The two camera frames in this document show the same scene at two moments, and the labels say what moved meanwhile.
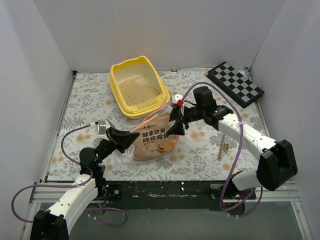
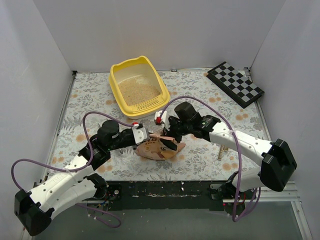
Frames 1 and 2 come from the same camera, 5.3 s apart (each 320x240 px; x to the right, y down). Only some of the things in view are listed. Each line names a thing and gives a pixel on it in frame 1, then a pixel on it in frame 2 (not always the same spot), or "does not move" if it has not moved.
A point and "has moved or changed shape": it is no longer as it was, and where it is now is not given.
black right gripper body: x=183 y=117 -> x=172 y=131
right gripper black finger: x=175 y=114 -> x=177 y=136
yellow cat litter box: x=137 y=87 does not move
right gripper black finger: x=177 y=129 -> x=169 y=144
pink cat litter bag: x=153 y=141 has moved or changed shape
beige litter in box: x=135 y=90 does not move
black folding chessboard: x=235 y=84 does not move
